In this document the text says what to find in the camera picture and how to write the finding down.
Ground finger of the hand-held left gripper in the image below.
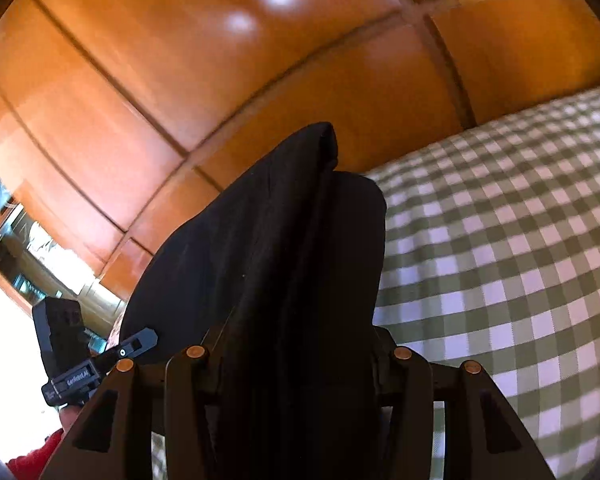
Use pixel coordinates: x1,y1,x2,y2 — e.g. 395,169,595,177
103,327,159,362

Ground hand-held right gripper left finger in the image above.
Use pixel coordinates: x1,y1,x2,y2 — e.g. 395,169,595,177
40,344,231,480

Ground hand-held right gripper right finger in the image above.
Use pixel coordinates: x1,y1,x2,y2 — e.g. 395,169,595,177
372,326,557,480

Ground black pants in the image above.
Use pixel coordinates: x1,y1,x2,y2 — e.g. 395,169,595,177
120,121,389,480

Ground person's left forearm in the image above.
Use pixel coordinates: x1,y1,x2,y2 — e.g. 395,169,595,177
4,403,85,480

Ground green checkered bed sheet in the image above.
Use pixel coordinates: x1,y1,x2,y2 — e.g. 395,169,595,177
150,85,600,480

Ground wooden wardrobe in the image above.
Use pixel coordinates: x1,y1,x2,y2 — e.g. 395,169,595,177
0,0,600,311

